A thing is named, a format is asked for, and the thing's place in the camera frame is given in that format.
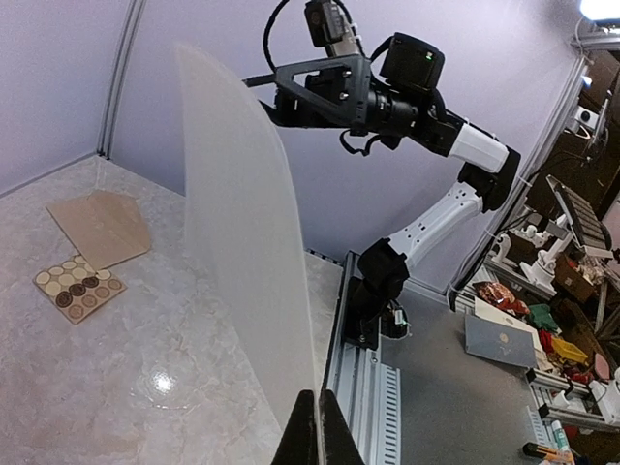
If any yellow plastic bin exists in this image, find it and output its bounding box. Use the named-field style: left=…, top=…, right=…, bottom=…
left=551, top=336, right=588, bottom=364

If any red snack bag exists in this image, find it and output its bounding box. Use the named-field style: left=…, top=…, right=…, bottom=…
left=473, top=281, right=530, bottom=317

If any brown kraft envelope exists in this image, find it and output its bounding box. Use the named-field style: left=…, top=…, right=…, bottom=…
left=46, top=190, right=151, bottom=270

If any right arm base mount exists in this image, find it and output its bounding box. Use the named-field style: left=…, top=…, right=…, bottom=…
left=344, top=278, right=410, bottom=351

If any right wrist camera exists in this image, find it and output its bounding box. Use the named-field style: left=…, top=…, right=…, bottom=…
left=304, top=1, right=363, bottom=57

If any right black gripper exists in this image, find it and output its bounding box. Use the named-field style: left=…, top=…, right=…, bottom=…
left=243, top=53, right=371, bottom=129

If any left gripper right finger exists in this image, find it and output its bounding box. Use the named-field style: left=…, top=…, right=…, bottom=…
left=318, top=389, right=364, bottom=465

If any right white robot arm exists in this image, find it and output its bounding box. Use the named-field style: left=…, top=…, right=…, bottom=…
left=244, top=33, right=520, bottom=349

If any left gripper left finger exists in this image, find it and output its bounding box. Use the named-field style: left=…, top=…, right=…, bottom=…
left=271, top=389, right=318, bottom=465

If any left aluminium frame post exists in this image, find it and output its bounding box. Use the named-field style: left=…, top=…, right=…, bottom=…
left=96, top=0, right=147, bottom=160

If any cream lined letter paper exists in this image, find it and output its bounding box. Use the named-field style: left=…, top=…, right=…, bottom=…
left=175, top=44, right=317, bottom=424

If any front aluminium rail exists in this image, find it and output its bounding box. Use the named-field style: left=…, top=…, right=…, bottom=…
left=324, top=252, right=402, bottom=464

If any round sticker seal sheet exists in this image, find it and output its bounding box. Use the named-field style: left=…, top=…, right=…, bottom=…
left=33, top=255, right=126, bottom=325

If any grey blue box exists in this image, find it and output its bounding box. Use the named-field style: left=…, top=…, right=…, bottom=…
left=464, top=315, right=537, bottom=369

